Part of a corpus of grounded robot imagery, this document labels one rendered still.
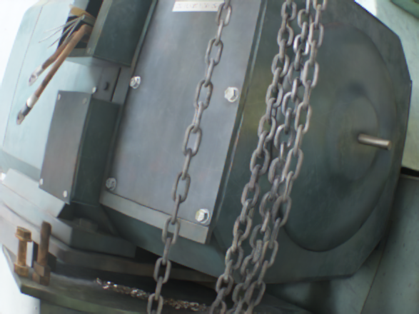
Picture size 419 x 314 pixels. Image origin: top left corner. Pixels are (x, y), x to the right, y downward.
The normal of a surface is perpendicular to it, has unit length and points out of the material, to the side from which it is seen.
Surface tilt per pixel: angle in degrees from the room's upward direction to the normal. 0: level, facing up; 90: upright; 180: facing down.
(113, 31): 90
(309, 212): 94
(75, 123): 90
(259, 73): 90
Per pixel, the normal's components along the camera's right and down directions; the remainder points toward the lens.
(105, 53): 0.69, 0.15
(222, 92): -0.69, -0.18
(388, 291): -0.88, -0.22
